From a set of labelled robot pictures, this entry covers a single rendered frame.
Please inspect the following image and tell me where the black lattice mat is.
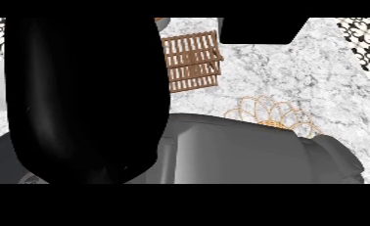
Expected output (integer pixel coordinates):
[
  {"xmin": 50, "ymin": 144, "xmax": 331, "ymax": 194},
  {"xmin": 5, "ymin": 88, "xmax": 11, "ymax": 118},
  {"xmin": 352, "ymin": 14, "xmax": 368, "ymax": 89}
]
[{"xmin": 335, "ymin": 18, "xmax": 370, "ymax": 71}]

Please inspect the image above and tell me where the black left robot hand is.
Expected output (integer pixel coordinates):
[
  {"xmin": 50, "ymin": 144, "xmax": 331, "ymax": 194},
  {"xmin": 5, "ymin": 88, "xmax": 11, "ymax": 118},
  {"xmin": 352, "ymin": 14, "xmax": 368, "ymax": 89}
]
[{"xmin": 2, "ymin": 18, "xmax": 171, "ymax": 185}]

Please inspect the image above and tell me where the grey round object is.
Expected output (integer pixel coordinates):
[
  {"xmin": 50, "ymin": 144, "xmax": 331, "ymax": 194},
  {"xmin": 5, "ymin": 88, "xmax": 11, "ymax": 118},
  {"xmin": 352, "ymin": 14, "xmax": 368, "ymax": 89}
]
[{"xmin": 153, "ymin": 18, "xmax": 171, "ymax": 34}]

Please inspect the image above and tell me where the black appliance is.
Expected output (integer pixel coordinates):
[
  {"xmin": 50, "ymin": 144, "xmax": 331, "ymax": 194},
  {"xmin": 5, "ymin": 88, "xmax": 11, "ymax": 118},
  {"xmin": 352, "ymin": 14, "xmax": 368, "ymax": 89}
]
[{"xmin": 216, "ymin": 18, "xmax": 309, "ymax": 45}]

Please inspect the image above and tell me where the brown wooden tiered shelf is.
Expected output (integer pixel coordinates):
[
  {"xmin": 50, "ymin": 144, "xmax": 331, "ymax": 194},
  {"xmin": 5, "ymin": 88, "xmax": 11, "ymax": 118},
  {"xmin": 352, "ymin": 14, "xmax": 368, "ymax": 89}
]
[{"xmin": 159, "ymin": 30, "xmax": 224, "ymax": 94}]

